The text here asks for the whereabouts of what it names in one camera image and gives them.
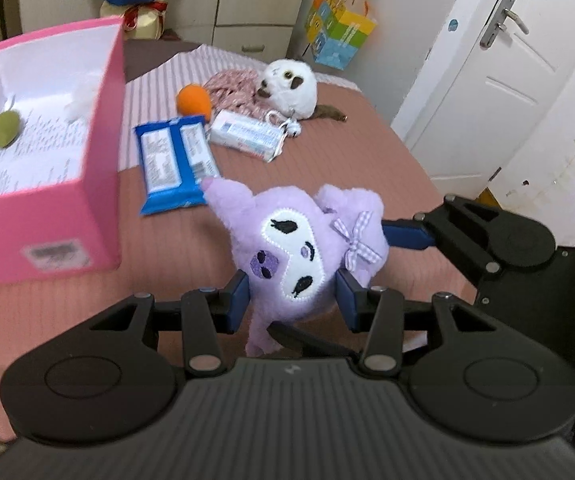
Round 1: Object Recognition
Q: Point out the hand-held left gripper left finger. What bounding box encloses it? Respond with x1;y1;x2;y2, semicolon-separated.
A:
90;269;251;378

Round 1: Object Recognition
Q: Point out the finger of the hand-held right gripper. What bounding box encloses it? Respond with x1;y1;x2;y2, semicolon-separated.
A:
383;194;501;277

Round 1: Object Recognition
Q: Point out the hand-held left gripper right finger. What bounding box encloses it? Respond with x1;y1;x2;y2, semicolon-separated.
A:
334;269;494;377

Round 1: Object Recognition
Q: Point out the purple plush toy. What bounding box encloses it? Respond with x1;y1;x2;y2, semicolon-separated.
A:
202;177;391;358

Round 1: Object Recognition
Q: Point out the pink cardboard box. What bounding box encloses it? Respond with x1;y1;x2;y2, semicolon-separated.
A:
0;15;128;288

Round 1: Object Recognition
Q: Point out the brown plush piece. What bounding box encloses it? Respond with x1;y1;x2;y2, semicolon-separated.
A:
312;105;349;123

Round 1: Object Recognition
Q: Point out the blue snack packet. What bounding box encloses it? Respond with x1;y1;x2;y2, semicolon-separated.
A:
133;114;220;217

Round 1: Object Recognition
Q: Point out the white tissue packet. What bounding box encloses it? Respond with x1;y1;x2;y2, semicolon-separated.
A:
208;109;288;162

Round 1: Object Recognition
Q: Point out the white door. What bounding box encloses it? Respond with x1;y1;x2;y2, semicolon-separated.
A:
392;0;575;196

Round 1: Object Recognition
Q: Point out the white owl plush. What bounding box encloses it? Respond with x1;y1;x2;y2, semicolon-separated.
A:
258;58;318;118

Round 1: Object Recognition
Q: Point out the orange ball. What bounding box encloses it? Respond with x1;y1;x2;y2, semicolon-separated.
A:
176;85;213;120

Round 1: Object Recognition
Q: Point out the pink knitted cloth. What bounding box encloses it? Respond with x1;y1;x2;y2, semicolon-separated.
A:
203;69;268;116

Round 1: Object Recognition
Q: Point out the colourful paper gift bag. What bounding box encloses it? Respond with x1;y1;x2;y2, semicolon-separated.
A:
305;0;378;71

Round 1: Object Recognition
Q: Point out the striped bed sheet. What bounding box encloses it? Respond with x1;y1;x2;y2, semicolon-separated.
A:
117;42;363;171

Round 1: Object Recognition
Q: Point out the printed paper sheet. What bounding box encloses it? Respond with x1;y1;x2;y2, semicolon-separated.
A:
0;92;93;201

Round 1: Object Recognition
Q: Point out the white fluffy plush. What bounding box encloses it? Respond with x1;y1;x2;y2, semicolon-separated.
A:
64;77;100;121

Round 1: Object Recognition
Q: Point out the beige wooden wardrobe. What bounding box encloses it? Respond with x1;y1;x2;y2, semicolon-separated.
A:
17;0;315;56

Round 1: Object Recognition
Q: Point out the green plush ball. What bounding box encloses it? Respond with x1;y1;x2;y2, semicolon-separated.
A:
0;110;22;148

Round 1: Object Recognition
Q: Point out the white cord keychain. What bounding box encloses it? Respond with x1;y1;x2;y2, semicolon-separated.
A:
266;111;301;138

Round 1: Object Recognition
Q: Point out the metal door handle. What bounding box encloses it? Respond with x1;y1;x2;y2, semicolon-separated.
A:
480;0;529;50

